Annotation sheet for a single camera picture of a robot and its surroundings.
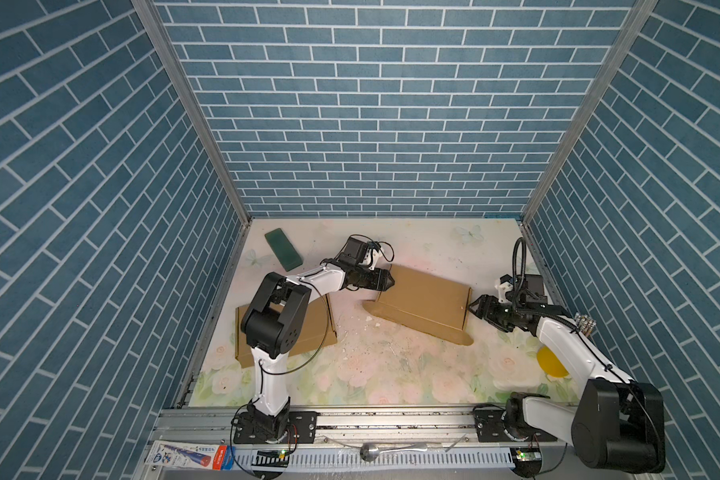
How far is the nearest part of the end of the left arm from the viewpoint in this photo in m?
0.80

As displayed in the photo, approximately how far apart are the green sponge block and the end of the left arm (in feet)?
1.04

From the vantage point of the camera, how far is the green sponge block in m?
1.07
